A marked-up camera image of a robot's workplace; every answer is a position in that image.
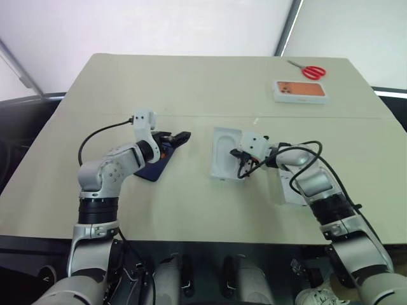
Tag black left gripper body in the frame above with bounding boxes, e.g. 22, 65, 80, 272
150, 130, 175, 159

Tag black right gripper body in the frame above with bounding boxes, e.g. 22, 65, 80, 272
235, 148, 262, 168

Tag white phone box tray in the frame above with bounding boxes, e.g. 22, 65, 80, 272
209, 126, 248, 184

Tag dark blue phone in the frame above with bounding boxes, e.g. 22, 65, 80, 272
133, 139, 179, 184

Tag white phone box lid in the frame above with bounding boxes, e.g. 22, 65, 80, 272
277, 167, 310, 208

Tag phone box with orange print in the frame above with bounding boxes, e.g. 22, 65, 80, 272
273, 79, 330, 105

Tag grey rounded robot leg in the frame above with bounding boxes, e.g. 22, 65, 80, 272
237, 263, 276, 305
152, 255, 181, 305

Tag white sneaker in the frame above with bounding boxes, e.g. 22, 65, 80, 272
295, 279, 340, 305

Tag grey metal pole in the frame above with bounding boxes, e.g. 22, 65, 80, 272
0, 37, 46, 97

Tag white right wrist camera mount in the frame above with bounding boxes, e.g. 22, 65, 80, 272
238, 130, 270, 162

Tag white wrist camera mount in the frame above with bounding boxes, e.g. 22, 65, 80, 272
238, 130, 270, 162
132, 109, 161, 163

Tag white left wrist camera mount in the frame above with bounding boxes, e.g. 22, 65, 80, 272
132, 109, 161, 163

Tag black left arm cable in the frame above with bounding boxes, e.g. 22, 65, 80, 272
78, 118, 136, 166

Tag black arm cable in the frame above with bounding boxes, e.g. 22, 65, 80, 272
237, 140, 364, 211
78, 118, 136, 166

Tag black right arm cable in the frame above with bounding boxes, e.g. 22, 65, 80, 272
237, 140, 364, 211

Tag red handled scissors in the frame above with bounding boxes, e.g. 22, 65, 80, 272
287, 59, 328, 80

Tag grey window frame post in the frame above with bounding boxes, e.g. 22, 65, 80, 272
274, 0, 305, 58

